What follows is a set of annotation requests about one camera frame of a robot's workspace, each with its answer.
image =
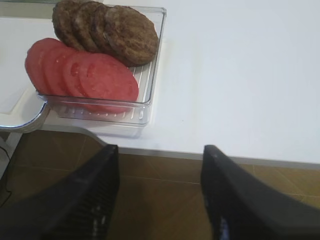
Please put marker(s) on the red tomato slice front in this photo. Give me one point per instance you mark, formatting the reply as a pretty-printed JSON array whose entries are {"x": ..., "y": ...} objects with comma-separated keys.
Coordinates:
[{"x": 103, "y": 77}]

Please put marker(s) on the white metal tray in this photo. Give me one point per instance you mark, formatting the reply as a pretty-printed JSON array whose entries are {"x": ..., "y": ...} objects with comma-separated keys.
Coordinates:
[{"x": 25, "y": 117}]

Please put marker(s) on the red tomato slice back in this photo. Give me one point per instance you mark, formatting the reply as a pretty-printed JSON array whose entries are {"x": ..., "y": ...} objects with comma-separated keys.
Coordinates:
[{"x": 34, "y": 62}]

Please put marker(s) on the brown burger patty back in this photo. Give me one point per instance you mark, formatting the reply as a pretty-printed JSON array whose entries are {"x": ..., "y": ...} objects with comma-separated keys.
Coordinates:
[{"x": 62, "y": 22}]

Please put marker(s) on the brown burger patty front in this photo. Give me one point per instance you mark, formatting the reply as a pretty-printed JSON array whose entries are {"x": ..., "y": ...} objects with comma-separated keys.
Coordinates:
[{"x": 131, "y": 34}]

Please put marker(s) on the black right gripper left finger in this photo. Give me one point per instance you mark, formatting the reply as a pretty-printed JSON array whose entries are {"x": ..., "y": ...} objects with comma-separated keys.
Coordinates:
[{"x": 78, "y": 207}]

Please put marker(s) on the red tomato slice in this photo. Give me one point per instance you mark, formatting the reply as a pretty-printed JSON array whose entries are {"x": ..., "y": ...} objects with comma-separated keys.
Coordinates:
[
  {"x": 71, "y": 75},
  {"x": 53, "y": 63},
  {"x": 34, "y": 62},
  {"x": 103, "y": 77}
]

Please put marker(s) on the clear patty and tomato container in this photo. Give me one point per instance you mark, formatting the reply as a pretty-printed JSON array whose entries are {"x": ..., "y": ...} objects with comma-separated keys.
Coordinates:
[{"x": 137, "y": 113}]

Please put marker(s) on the brown burger patty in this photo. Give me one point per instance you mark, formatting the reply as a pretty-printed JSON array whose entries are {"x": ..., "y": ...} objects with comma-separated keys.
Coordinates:
[
  {"x": 81, "y": 25},
  {"x": 62, "y": 22},
  {"x": 97, "y": 33},
  {"x": 131, "y": 34}
]

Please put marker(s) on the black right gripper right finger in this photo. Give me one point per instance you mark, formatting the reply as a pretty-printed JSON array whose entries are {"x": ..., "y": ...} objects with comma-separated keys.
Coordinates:
[{"x": 241, "y": 207}]

